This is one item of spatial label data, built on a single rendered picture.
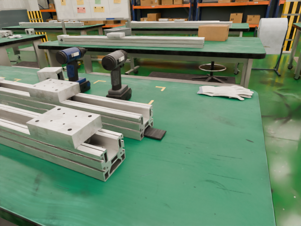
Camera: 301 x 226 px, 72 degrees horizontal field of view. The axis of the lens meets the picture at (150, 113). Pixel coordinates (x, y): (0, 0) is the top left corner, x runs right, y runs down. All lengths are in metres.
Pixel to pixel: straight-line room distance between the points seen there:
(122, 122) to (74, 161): 0.19
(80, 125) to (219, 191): 0.37
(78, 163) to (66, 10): 3.97
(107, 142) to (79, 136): 0.08
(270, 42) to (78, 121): 3.80
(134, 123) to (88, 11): 3.57
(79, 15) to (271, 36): 3.25
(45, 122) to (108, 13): 3.39
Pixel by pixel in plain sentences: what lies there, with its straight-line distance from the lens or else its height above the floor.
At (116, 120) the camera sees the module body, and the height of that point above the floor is 0.84.
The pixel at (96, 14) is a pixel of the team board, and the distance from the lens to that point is 4.03.
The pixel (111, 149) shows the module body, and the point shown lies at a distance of 0.58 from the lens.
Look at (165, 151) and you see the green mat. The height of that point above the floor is 0.78.
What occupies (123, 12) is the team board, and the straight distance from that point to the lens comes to 3.75.
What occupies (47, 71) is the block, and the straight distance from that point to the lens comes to 1.25.
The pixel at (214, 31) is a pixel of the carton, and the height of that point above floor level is 0.88.
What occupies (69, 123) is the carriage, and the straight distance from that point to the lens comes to 0.57.
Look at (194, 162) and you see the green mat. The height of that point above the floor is 0.78.
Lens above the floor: 1.17
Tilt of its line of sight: 28 degrees down
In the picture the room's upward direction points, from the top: 2 degrees counter-clockwise
